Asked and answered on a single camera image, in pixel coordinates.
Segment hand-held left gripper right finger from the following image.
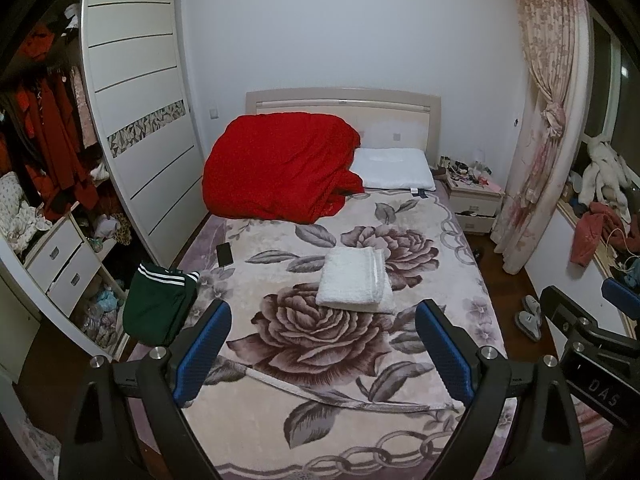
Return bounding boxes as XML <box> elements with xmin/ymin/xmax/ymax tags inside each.
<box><xmin>415</xmin><ymin>299</ymin><xmax>587</xmax><ymax>480</ymax></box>

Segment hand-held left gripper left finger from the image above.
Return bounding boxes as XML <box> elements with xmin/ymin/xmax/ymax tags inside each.
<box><xmin>59</xmin><ymin>299</ymin><xmax>233</xmax><ymax>480</ymax></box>

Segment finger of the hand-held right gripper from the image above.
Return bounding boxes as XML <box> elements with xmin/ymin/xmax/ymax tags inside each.
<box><xmin>601</xmin><ymin>277</ymin><xmax>640</xmax><ymax>321</ymax></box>
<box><xmin>539</xmin><ymin>285</ymin><xmax>608</xmax><ymax>357</ymax></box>

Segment white towel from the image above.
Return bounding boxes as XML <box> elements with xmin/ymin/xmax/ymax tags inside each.
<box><xmin>315</xmin><ymin>246</ymin><xmax>396</xmax><ymax>315</ymax></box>

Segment pile of pastel clothes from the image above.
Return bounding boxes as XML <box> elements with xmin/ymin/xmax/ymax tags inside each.
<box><xmin>82</xmin><ymin>285</ymin><xmax>126</xmax><ymax>348</ymax></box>

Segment hanging red clothes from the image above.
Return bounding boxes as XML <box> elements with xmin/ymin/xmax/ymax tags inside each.
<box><xmin>12</xmin><ymin>65</ymin><xmax>98</xmax><ymax>213</ymax></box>

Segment green pants with white stripes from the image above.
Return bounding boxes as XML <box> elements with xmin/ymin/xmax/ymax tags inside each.
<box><xmin>122</xmin><ymin>261</ymin><xmax>202</xmax><ymax>347</ymax></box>

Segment floral bed blanket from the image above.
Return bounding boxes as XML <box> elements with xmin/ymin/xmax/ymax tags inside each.
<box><xmin>125</xmin><ymin>191</ymin><xmax>518</xmax><ymax>480</ymax></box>

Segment white plush toy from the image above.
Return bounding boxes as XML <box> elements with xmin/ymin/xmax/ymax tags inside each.
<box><xmin>570</xmin><ymin>136</ymin><xmax>636</xmax><ymax>221</ymax></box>

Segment beige nightstand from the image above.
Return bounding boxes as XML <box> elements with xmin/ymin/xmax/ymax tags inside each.
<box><xmin>445</xmin><ymin>175</ymin><xmax>506</xmax><ymax>235</ymax></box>

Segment leopard print cloth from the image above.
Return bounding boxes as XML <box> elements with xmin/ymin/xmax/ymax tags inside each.
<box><xmin>107</xmin><ymin>212</ymin><xmax>132</xmax><ymax>247</ymax></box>

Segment white drawer unit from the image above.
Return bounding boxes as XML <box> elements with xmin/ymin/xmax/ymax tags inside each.
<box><xmin>24</xmin><ymin>215</ymin><xmax>108</xmax><ymax>318</ymax></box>

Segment clutter of small toiletries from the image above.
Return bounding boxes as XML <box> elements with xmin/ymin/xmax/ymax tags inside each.
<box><xmin>439</xmin><ymin>155</ymin><xmax>496</xmax><ymax>186</ymax></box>

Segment white pillow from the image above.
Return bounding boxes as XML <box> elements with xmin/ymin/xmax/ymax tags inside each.
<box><xmin>348</xmin><ymin>147</ymin><xmax>437</xmax><ymax>193</ymax></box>

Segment red quilt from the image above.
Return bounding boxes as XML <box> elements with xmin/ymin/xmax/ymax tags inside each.
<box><xmin>202</xmin><ymin>112</ymin><xmax>366</xmax><ymax>224</ymax></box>

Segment window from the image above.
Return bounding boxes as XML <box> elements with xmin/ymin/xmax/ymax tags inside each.
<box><xmin>582</xmin><ymin>15</ymin><xmax>640</xmax><ymax>146</ymax></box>

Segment floral folded bedding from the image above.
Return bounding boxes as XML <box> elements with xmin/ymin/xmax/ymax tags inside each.
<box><xmin>0</xmin><ymin>171</ymin><xmax>51</xmax><ymax>253</ymax></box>

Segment pink floral curtain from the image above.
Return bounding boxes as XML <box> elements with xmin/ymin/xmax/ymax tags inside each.
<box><xmin>492</xmin><ymin>0</ymin><xmax>591</xmax><ymax>275</ymax></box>

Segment beige bed headboard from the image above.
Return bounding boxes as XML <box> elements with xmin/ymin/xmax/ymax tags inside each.
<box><xmin>245</xmin><ymin>87</ymin><xmax>443</xmax><ymax>171</ymax></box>

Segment white sliding wardrobe door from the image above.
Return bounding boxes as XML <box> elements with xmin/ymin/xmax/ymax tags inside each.
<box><xmin>80</xmin><ymin>0</ymin><xmax>207</xmax><ymax>261</ymax></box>

